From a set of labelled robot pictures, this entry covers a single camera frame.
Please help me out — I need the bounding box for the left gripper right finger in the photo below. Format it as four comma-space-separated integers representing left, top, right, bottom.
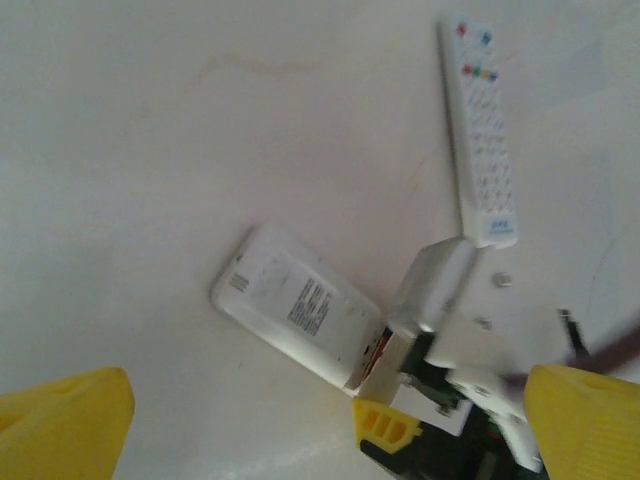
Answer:
523, 363, 640, 480

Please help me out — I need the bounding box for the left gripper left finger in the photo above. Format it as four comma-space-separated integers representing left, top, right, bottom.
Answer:
0, 366, 135, 480

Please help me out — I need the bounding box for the short white AC remote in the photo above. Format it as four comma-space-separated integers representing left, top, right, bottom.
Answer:
209, 223, 385, 392

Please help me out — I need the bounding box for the long white TV remote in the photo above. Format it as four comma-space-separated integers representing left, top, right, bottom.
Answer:
438, 16, 520, 250

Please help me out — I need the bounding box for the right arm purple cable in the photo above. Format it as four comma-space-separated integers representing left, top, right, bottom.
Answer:
502, 319, 640, 394

